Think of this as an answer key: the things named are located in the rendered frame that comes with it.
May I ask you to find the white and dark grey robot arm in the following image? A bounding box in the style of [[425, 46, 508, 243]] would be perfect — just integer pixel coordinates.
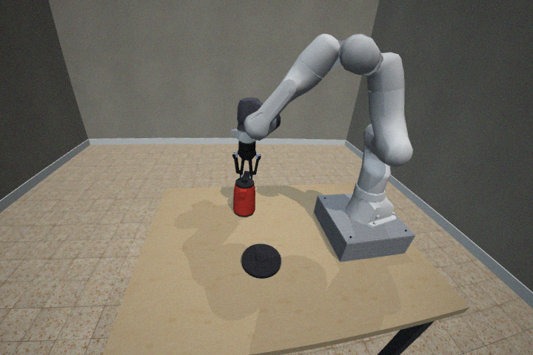
[[230, 34, 413, 228]]

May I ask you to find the dark grey round disk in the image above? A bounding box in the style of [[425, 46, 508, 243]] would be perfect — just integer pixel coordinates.
[[241, 244, 281, 279]]

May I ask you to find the red kettle with black handle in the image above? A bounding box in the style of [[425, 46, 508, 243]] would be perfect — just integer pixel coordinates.
[[233, 171, 255, 217]]

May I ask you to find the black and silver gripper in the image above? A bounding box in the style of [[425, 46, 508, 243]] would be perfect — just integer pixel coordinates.
[[232, 141, 261, 179]]

